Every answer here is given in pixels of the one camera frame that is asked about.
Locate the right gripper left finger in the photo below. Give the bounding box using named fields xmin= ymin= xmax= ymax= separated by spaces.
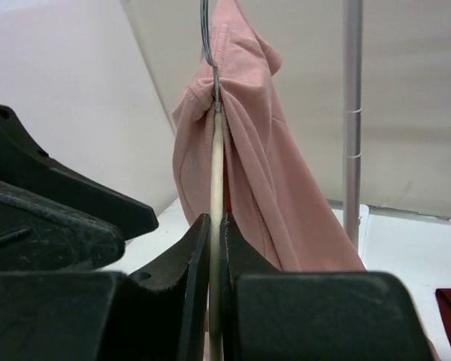
xmin=0 ymin=214 xmax=210 ymax=360

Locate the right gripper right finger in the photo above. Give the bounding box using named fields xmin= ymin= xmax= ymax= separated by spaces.
xmin=220 ymin=214 xmax=433 ymax=360

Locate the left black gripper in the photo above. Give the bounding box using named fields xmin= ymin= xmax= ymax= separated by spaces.
xmin=0 ymin=105 xmax=159 ymax=272

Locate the cream plastic hanger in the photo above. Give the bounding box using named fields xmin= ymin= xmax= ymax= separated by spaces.
xmin=200 ymin=0 xmax=224 ymax=361

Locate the pink t shirt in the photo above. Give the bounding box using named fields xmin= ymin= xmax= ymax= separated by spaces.
xmin=173 ymin=1 xmax=365 ymax=273

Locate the metal clothes rack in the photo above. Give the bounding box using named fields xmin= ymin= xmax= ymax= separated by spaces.
xmin=343 ymin=0 xmax=363 ymax=248

